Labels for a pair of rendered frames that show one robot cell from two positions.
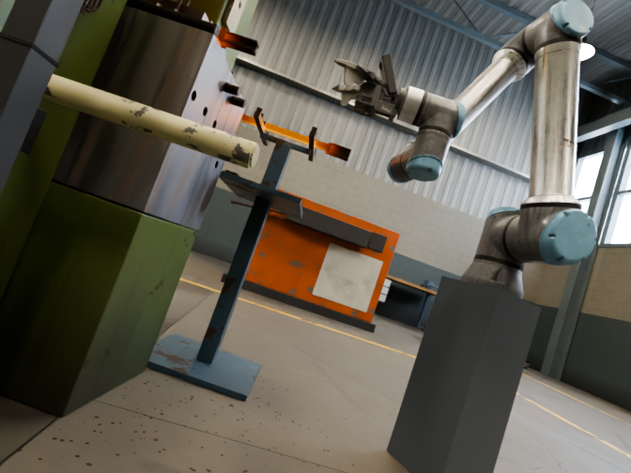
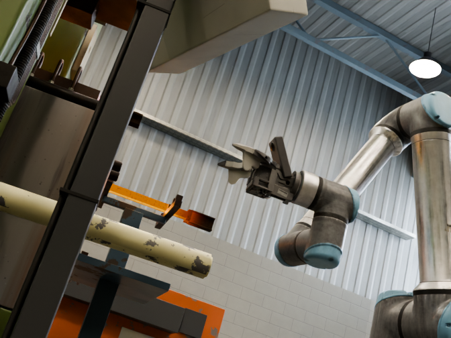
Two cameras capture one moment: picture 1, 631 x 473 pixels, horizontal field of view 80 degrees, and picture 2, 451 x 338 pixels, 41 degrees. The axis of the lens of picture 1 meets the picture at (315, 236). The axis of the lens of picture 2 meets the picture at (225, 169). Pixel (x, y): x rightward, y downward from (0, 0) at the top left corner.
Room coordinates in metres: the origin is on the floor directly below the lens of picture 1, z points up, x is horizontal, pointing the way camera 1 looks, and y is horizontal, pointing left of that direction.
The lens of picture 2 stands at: (-0.41, 0.37, 0.38)
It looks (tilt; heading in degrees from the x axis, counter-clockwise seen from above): 22 degrees up; 349
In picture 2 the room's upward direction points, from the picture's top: 17 degrees clockwise
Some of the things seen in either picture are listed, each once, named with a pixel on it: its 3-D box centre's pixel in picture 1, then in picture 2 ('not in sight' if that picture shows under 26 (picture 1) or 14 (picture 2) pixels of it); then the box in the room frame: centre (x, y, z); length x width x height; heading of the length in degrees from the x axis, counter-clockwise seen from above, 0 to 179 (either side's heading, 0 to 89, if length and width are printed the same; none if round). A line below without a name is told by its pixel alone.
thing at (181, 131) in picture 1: (134, 115); (87, 225); (0.63, 0.36, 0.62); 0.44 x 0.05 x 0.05; 87
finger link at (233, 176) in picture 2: (346, 96); (233, 174); (1.04, 0.05, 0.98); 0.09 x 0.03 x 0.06; 51
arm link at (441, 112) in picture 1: (438, 115); (332, 200); (0.97, -0.21, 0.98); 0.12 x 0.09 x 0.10; 87
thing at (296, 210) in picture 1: (265, 197); (109, 279); (1.46, 0.24, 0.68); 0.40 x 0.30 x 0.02; 0
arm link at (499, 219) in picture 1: (508, 236); (401, 324); (1.21, -0.60, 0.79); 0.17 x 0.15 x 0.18; 10
